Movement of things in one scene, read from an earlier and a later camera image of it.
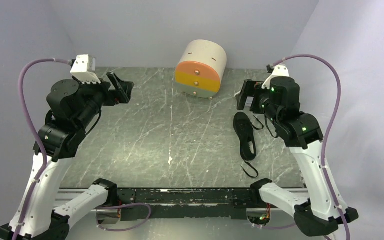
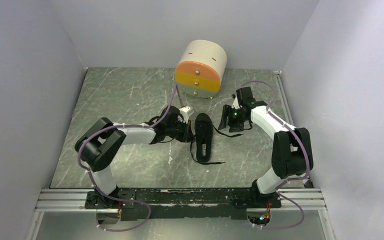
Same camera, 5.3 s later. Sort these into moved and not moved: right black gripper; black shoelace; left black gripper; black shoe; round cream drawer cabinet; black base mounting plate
Moved: black shoelace; left black gripper; right black gripper; black shoe
Not moved: black base mounting plate; round cream drawer cabinet
